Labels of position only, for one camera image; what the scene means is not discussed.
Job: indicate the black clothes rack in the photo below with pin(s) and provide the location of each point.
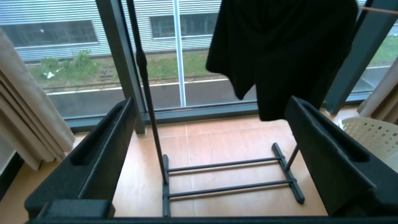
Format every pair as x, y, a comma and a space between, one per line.
146, 87

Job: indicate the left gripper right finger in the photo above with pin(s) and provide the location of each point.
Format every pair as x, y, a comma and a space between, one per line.
342, 189

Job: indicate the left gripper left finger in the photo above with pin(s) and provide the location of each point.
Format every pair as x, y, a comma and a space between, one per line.
99, 180

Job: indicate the window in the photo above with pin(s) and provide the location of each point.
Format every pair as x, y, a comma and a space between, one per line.
121, 62

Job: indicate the white laundry basket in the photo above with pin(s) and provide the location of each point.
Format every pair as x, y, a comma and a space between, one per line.
370, 137

